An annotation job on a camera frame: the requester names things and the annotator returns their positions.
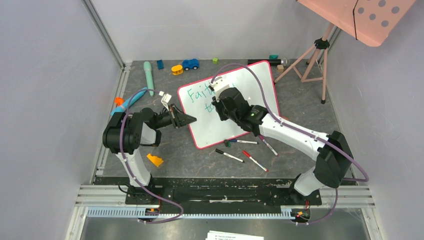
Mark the teal block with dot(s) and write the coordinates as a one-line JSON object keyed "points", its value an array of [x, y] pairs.
{"points": [[273, 57]]}

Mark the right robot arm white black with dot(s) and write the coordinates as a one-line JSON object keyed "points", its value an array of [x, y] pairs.
{"points": [[330, 152]]}

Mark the pink tripod stand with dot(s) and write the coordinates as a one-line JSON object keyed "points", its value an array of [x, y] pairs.
{"points": [[320, 46]]}

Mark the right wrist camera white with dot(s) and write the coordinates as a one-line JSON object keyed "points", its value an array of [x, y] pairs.
{"points": [[218, 85]]}

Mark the pink framed whiteboard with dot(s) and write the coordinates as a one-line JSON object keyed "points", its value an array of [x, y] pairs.
{"points": [[196, 101]]}

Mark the orange toy piece left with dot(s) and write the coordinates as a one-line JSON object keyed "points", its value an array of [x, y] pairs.
{"points": [[118, 101]]}

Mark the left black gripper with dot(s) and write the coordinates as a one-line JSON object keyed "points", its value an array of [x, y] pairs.
{"points": [[179, 118]]}

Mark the pink perforated board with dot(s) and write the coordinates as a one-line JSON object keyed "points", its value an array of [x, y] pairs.
{"points": [[368, 21]]}

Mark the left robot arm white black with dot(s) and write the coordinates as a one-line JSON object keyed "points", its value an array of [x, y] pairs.
{"points": [[126, 133]]}

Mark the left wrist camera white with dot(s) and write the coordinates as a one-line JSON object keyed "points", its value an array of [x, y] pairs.
{"points": [[165, 99]]}

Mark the wooden cube block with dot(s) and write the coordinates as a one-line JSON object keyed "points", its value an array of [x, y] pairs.
{"points": [[280, 68]]}

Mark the dark blue block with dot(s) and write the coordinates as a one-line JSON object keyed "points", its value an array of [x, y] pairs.
{"points": [[160, 64]]}

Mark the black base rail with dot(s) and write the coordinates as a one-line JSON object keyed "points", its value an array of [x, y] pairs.
{"points": [[200, 192]]}

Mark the black whiteboard marker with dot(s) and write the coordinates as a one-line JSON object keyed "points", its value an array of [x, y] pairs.
{"points": [[228, 155]]}

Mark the blue toy car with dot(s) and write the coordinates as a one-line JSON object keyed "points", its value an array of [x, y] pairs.
{"points": [[190, 64]]}

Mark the yellow plastic wedge block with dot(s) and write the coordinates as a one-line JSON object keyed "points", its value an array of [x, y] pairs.
{"points": [[155, 160]]}

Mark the mint green toy tube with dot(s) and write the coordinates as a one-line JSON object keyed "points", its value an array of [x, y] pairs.
{"points": [[147, 67]]}

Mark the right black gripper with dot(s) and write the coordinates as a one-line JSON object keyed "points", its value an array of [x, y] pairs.
{"points": [[224, 104]]}

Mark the blue toy tube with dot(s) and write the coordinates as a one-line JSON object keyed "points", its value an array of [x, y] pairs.
{"points": [[129, 102]]}

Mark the blue whiteboard marker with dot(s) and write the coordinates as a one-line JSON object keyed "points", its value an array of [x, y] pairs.
{"points": [[243, 141]]}

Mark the green cube block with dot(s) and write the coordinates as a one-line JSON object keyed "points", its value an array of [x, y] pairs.
{"points": [[215, 61]]}

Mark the red whiteboard marker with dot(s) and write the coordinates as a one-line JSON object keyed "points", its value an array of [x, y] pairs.
{"points": [[255, 161]]}

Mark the white paper sheet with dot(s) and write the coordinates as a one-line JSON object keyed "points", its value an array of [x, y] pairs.
{"points": [[219, 235]]}

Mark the yellow oval toy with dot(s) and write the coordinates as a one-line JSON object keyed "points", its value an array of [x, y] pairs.
{"points": [[177, 69]]}

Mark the green marker cap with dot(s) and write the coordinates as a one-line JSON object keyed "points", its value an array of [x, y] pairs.
{"points": [[227, 143]]}

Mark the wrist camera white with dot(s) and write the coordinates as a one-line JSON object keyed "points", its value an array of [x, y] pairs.
{"points": [[218, 85], [165, 99]]}

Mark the purple whiteboard marker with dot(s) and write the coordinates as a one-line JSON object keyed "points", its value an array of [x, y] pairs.
{"points": [[268, 145]]}

